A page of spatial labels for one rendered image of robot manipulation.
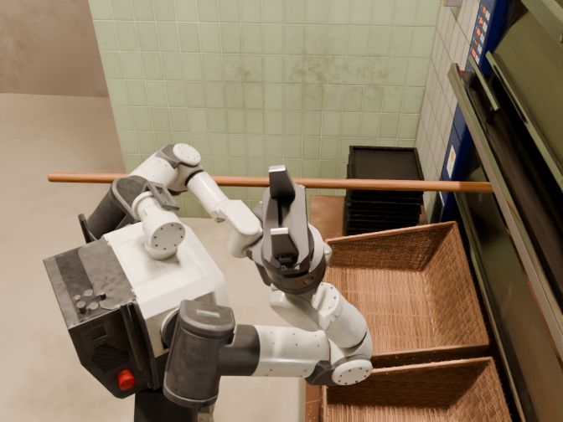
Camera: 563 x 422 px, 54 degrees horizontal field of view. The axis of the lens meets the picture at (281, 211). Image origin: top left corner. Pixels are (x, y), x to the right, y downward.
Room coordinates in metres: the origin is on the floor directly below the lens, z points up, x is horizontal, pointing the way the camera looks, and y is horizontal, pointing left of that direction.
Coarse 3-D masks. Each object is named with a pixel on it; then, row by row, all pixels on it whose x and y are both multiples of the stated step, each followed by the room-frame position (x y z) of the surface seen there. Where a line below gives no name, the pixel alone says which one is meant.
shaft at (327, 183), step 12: (60, 180) 1.30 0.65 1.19; (72, 180) 1.30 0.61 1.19; (84, 180) 1.30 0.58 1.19; (96, 180) 1.30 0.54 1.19; (108, 180) 1.29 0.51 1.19; (216, 180) 1.28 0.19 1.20; (228, 180) 1.28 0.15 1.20; (240, 180) 1.28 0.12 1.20; (252, 180) 1.28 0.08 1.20; (264, 180) 1.28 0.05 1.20; (300, 180) 1.28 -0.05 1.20; (312, 180) 1.28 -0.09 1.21; (324, 180) 1.27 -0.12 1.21; (336, 180) 1.27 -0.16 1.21; (348, 180) 1.27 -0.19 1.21; (360, 180) 1.27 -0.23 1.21; (372, 180) 1.27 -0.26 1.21; (384, 180) 1.27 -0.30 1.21; (396, 180) 1.27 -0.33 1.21; (408, 180) 1.27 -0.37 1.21; (468, 192) 1.25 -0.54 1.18; (480, 192) 1.24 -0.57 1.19; (492, 192) 1.24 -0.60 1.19
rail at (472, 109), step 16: (464, 80) 1.45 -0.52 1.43; (464, 96) 1.37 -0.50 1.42; (480, 128) 1.19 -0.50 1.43; (496, 160) 1.04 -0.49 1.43; (496, 176) 1.00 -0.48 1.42; (512, 192) 0.92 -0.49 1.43; (512, 208) 0.88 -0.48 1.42; (528, 224) 0.82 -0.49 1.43; (528, 240) 0.77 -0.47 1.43; (544, 256) 0.73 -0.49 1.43; (544, 272) 0.69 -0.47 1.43; (544, 288) 0.66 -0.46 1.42; (560, 304) 0.61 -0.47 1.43; (560, 320) 0.58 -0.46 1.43
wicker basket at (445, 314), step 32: (448, 224) 1.51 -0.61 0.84; (352, 256) 1.53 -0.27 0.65; (384, 256) 1.52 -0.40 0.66; (416, 256) 1.51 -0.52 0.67; (448, 256) 1.41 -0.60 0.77; (352, 288) 1.42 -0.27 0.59; (384, 288) 1.42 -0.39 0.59; (416, 288) 1.42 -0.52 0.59; (448, 288) 1.30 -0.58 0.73; (416, 320) 1.27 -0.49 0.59; (448, 320) 1.19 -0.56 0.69; (480, 320) 1.06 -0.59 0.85; (384, 352) 1.00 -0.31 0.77; (416, 352) 0.98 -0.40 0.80; (448, 352) 0.97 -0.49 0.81; (480, 352) 0.97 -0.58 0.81
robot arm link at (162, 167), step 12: (168, 144) 1.22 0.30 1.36; (180, 144) 1.23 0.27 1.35; (156, 156) 1.17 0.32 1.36; (168, 156) 1.17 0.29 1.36; (180, 156) 1.18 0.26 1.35; (192, 156) 1.20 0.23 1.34; (144, 168) 1.09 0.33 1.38; (156, 168) 1.11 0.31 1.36; (168, 168) 1.14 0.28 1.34; (156, 180) 1.06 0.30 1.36; (168, 180) 1.11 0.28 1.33
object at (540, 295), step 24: (456, 96) 1.43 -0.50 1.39; (480, 96) 1.40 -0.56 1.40; (504, 96) 1.43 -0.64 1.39; (504, 120) 1.28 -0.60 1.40; (480, 144) 1.15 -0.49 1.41; (504, 144) 1.16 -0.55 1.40; (528, 144) 1.17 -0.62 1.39; (528, 168) 1.06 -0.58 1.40; (528, 192) 0.96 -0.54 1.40; (552, 192) 0.97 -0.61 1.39; (504, 216) 0.89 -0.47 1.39; (528, 216) 0.87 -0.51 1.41; (552, 216) 0.88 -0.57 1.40; (552, 240) 0.80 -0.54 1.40; (528, 264) 0.74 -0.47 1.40; (552, 264) 0.73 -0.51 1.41; (552, 312) 0.61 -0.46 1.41; (552, 336) 0.58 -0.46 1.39
